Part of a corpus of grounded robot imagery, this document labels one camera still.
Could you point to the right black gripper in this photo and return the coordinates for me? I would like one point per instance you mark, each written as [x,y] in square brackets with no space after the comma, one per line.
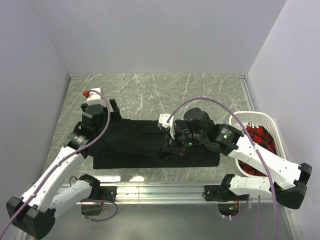
[174,146]

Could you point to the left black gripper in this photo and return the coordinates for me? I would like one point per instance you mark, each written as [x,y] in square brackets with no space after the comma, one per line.
[115,115]

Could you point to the black long sleeve shirt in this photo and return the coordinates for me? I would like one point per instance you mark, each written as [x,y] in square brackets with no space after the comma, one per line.
[128,144]

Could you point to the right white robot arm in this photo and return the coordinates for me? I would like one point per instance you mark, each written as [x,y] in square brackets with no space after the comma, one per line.
[286,180]

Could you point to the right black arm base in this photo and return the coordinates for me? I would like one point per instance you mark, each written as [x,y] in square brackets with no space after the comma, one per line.
[213,193]

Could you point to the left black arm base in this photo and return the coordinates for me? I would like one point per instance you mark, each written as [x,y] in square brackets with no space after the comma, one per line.
[108,193]

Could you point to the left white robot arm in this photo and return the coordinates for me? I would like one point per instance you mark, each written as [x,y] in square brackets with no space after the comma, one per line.
[36,211]

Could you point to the red black plaid shirt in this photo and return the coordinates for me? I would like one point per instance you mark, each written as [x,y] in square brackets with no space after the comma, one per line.
[264,139]

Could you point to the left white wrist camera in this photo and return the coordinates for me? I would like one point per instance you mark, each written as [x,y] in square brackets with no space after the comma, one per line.
[93,95]

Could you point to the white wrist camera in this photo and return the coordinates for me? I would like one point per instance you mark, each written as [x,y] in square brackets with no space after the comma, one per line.
[167,121]
[93,95]

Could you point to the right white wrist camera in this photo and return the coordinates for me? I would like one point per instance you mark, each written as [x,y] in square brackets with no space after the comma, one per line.
[167,121]

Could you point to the aluminium mounting rail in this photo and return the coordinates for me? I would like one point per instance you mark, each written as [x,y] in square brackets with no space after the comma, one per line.
[183,193]

